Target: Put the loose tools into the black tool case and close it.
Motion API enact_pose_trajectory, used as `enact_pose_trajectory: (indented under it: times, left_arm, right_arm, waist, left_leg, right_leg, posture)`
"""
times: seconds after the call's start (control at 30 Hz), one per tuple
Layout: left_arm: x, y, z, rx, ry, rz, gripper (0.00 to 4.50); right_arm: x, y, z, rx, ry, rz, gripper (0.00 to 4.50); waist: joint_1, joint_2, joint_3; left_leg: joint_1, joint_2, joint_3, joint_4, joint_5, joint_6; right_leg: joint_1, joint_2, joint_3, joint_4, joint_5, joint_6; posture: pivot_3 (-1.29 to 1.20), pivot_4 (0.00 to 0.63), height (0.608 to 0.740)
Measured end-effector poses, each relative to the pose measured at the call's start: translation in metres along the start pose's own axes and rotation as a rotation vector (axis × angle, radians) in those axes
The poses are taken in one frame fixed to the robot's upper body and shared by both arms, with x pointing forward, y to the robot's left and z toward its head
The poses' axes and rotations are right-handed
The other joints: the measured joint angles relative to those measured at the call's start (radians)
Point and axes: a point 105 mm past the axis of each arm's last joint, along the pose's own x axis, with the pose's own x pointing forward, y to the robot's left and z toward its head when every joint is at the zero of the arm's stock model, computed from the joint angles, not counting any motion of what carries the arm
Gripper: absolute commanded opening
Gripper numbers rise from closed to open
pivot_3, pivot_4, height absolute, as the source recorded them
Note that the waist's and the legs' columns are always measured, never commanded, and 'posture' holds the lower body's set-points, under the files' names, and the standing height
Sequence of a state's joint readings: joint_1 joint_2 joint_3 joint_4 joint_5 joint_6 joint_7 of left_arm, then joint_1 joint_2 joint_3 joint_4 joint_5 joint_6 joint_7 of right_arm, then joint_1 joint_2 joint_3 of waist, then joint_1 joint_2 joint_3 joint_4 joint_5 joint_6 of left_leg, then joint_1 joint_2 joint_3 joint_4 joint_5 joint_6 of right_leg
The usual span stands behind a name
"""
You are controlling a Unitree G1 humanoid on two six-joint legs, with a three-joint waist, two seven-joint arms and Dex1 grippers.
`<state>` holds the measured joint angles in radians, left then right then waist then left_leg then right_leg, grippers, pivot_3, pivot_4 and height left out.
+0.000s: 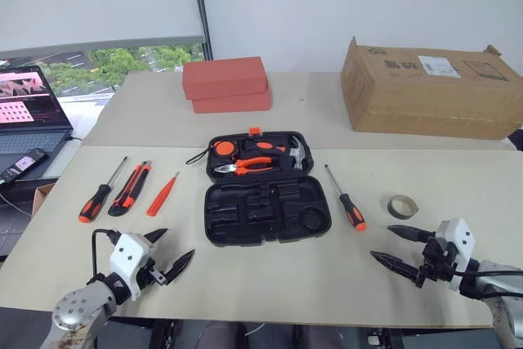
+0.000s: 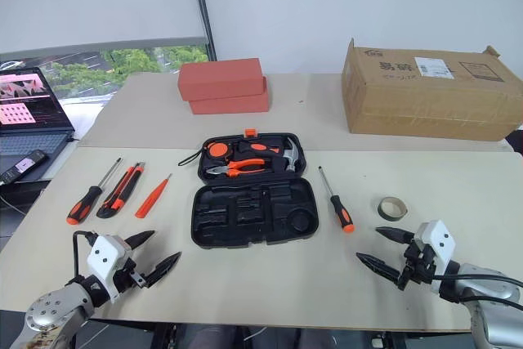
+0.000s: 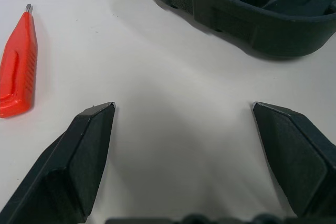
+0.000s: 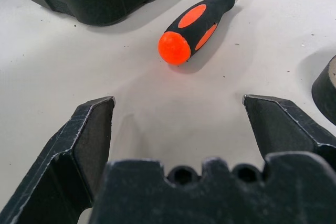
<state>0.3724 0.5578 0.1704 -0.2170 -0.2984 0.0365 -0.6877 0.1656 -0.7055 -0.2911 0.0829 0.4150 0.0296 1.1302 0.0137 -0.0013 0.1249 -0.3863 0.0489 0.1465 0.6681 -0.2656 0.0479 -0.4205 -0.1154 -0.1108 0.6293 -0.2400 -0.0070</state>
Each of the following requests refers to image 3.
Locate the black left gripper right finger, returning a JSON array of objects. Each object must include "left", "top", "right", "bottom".
[{"left": 252, "top": 101, "right": 336, "bottom": 220}]

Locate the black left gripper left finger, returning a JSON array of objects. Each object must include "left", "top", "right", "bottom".
[{"left": 0, "top": 101, "right": 117, "bottom": 224}]

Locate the dark green plastic tool case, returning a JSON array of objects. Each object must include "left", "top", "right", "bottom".
[{"left": 114, "top": 0, "right": 336, "bottom": 59}]

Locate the orange utility knife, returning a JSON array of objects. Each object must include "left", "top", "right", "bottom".
[{"left": 0, "top": 4, "right": 38, "bottom": 119}]

